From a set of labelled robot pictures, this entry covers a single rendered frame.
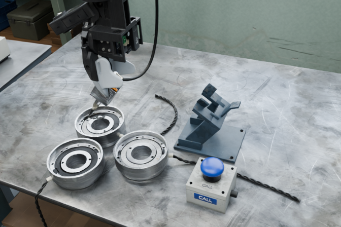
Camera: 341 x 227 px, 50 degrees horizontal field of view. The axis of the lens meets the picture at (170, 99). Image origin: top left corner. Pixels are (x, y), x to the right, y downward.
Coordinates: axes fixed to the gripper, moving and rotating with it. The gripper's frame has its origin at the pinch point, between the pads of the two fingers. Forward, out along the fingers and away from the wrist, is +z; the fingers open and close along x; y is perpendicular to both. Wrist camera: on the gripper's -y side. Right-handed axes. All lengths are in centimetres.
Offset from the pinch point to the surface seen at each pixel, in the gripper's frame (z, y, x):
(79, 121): 10.2, -8.0, -1.1
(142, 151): 11.9, 8.1, -3.3
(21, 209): 38.1, -27.0, -9.9
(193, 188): 9.1, 21.5, -11.0
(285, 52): 72, 21, 155
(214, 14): 53, -24, 156
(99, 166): 9.8, 3.2, -11.4
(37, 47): 25, -62, 46
